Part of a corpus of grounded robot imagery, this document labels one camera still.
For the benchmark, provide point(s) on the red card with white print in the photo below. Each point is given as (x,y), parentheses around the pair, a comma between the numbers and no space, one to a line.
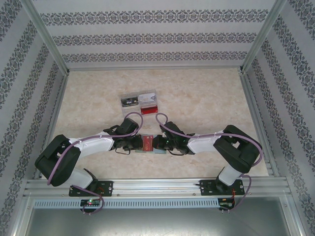
(147,143)

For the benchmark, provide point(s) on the mint green leather card holder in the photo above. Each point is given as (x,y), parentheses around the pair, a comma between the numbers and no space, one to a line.
(147,152)

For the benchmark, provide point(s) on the black credit card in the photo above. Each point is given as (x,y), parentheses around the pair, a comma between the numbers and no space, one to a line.
(129,102)

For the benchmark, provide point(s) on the silver credit card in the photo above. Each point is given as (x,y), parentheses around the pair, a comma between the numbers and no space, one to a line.
(147,98)

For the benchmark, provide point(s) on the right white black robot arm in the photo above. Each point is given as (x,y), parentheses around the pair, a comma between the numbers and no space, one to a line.
(201,145)

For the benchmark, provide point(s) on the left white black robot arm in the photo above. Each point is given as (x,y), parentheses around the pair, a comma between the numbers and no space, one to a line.
(98,145)

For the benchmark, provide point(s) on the clear plastic organizer box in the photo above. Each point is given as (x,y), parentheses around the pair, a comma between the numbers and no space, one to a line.
(130,111)

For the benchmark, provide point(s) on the circuit board with green light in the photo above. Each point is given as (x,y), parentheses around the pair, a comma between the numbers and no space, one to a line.
(91,202)

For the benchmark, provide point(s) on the grey metal sheet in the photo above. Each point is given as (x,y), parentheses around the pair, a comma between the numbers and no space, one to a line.
(172,223)

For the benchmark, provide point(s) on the small dark circuit board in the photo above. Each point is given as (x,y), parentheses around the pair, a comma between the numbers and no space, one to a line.
(226,204)

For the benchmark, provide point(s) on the long aluminium base rail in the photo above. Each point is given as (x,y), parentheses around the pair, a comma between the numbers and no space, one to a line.
(157,188)

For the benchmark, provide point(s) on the aluminium table side rail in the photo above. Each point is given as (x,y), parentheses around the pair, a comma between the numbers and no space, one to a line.
(55,110)
(253,110)

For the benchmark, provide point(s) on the aluminium frame post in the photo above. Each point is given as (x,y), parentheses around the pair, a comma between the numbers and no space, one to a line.
(262,37)
(48,37)
(294,216)

